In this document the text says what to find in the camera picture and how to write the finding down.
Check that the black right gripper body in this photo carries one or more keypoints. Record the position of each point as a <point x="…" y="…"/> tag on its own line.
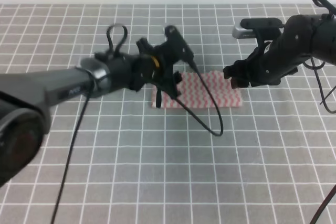
<point x="289" y="50"/>

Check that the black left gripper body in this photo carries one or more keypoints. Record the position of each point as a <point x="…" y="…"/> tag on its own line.
<point x="154" y="65"/>

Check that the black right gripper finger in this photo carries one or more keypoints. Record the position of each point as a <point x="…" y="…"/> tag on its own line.
<point x="236" y="70"/>
<point x="239" y="82"/>

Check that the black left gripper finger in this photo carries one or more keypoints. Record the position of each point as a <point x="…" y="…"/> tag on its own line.
<point x="158" y="99"/>
<point x="171" y="80"/>

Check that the pink white wavy towel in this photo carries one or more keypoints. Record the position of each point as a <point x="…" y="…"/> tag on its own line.
<point x="195" y="96"/>

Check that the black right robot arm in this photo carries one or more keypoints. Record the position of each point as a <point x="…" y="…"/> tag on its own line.
<point x="323" y="38"/>

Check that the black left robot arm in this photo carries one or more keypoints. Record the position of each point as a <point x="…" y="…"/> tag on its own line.
<point x="26" y="98"/>

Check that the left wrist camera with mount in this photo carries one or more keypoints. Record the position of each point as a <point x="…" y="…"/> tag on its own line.
<point x="175" y="48"/>

